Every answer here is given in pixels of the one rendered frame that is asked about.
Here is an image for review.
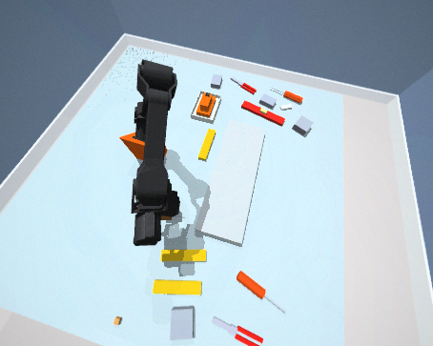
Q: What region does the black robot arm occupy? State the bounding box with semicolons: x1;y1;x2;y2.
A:
131;59;180;245

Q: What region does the yellow flat bar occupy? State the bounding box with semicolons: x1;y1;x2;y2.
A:
160;250;206;261
153;279;201;295
198;129;216;161

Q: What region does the white shallow tray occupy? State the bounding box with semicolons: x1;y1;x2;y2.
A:
190;91;221;123

